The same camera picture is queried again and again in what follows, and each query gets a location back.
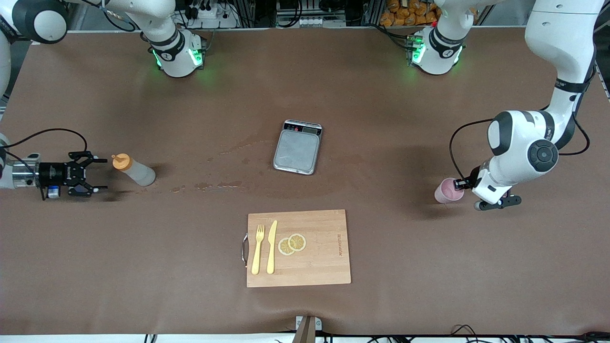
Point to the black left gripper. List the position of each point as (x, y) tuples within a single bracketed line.
[(466, 183)]

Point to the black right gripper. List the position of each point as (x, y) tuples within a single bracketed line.
[(53, 174)]

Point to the pink plastic cup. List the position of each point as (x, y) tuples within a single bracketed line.
[(445, 193)]

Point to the sauce bottle with orange cap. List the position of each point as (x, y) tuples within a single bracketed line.
[(138, 174)]

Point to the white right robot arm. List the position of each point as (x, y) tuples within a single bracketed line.
[(178, 57)]

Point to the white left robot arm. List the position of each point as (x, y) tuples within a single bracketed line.
[(562, 38)]

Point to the brown table mat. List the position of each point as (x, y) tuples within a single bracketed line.
[(429, 267)]

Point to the silver digital kitchen scale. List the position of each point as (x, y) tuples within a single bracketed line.
[(295, 150)]

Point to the dried lemon slice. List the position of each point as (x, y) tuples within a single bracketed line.
[(298, 242)]

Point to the orange snack bag pile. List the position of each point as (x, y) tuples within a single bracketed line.
[(405, 14)]

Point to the yellow plastic fork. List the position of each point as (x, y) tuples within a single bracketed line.
[(257, 252)]

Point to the yellow plastic knife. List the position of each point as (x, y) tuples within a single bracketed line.
[(271, 247)]

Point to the white power strip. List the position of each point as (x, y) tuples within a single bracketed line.
[(207, 13), (310, 21)]

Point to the aluminium frame profile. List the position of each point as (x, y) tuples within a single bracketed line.
[(245, 12), (371, 12)]

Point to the metal table clamp bracket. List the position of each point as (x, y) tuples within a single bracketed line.
[(318, 324)]

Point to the brown camera stand post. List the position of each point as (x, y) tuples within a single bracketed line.
[(305, 333)]

